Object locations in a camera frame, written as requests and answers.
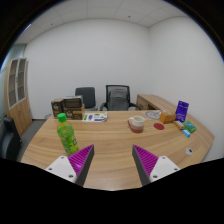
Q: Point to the white and brown mug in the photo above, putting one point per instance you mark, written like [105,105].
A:
[137,124]

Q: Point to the black office chair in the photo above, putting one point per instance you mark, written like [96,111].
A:
[86,95]

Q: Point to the wooden side desk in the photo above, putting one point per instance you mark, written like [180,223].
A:
[150,100]

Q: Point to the green flat packet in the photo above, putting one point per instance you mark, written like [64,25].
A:
[189,126]

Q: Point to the grey mesh office chair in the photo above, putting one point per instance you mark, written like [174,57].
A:
[117,98]

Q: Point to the black leather armchair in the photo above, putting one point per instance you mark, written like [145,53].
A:
[8,140]

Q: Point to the green drink bottle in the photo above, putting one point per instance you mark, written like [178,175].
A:
[67,136]

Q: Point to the beige small box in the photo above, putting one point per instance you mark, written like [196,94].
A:
[179,124]

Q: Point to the wooden shelf cabinet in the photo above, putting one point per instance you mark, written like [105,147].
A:
[18,110]

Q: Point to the white printed leaflet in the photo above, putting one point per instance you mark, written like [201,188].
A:
[95,117]

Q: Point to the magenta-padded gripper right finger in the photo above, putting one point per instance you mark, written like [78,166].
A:
[163,166]

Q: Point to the blue small packet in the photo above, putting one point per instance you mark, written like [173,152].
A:
[186,133]

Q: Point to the brown cardboard box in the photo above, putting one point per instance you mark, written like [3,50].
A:
[73,109]

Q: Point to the purple retail package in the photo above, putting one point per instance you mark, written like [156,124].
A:
[182,111]

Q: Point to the flat round red coaster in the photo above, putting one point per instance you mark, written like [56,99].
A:
[158,126]

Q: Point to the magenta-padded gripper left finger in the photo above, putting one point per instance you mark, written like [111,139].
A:
[63,166]

